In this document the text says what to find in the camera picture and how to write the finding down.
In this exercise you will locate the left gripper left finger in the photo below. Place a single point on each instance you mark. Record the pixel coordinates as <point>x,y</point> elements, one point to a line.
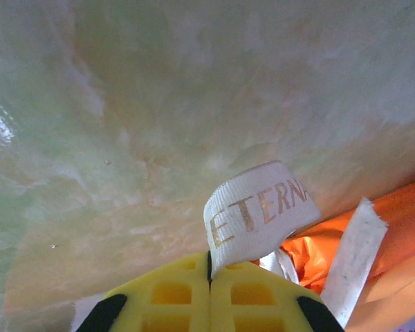
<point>166,297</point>

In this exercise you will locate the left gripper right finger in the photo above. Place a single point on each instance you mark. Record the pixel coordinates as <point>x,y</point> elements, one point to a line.
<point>256,301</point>

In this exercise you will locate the white printed ribbon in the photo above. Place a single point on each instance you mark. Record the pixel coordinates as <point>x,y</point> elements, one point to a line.
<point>263,207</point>

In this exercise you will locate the orange wrapping paper sheet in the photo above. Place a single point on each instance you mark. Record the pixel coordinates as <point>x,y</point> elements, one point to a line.
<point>404,204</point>

